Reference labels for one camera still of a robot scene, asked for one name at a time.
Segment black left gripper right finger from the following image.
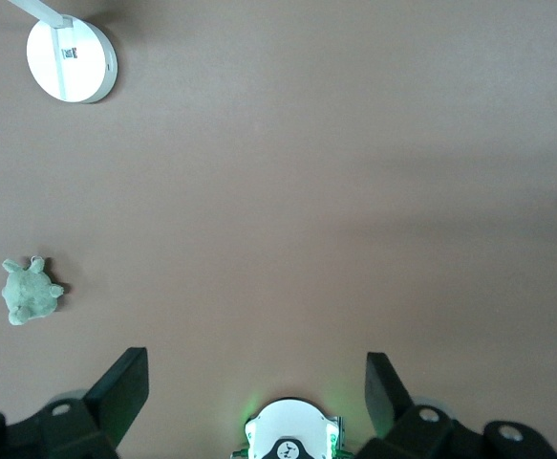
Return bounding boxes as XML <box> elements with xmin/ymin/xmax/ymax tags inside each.
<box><xmin>353</xmin><ymin>352</ymin><xmax>484</xmax><ymax>459</ymax></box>

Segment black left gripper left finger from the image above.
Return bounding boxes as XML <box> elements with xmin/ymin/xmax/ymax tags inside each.
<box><xmin>38</xmin><ymin>347</ymin><xmax>150</xmax><ymax>459</ymax></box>

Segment green plush turtle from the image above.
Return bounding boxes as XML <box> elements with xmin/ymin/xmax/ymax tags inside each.
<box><xmin>0</xmin><ymin>255</ymin><xmax>65</xmax><ymax>327</ymax></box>

